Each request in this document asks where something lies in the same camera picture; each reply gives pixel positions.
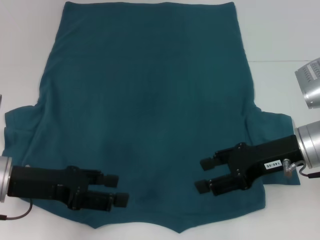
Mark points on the teal blue t-shirt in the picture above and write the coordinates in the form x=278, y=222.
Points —
x=150, y=105

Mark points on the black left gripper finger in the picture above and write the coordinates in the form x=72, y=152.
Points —
x=120, y=200

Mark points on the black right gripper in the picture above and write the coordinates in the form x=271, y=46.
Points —
x=270, y=152

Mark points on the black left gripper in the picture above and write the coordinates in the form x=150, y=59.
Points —
x=37, y=181

